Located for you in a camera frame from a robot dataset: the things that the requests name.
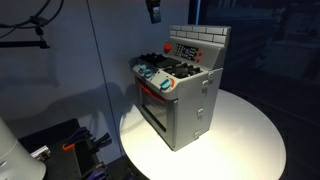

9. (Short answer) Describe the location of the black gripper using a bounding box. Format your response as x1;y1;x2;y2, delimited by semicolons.
145;0;162;25

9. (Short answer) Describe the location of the grey toy stove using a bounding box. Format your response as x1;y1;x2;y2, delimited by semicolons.
128;24;233;153

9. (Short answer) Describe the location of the black webcam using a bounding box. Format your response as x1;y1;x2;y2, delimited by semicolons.
29;15;50;28

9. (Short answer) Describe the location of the orange clamp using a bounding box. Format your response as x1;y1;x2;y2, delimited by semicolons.
61;143;76;152

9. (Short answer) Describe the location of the white rounded housing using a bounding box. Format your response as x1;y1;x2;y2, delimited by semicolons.
0;116;47;180

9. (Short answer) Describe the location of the black handled clamp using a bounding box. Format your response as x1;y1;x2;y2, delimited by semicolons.
92;132;113;148

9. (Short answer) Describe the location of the black camera boom stand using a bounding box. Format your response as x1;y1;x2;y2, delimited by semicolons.
0;26;51;50

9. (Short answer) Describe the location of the purple handled clamp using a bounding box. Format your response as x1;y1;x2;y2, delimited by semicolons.
81;162;108;180
66;126;92;145

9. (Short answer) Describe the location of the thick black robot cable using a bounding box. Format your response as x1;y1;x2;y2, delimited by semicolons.
0;0;66;30

